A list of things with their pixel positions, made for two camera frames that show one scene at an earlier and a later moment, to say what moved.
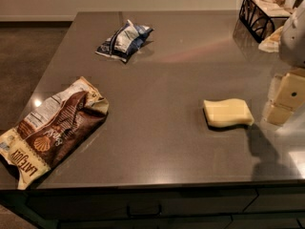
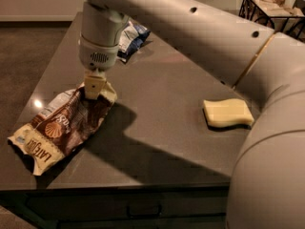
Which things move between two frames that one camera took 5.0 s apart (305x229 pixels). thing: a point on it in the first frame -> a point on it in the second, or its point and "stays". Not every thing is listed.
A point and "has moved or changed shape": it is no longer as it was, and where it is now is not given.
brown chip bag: x=50 y=129 has moved or changed shape
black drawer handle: x=129 y=214 stays
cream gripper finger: x=291 y=93 -> x=93 y=86
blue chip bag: x=125 y=42 stays
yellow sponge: x=230 y=112 stays
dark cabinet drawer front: x=85 y=204 stays
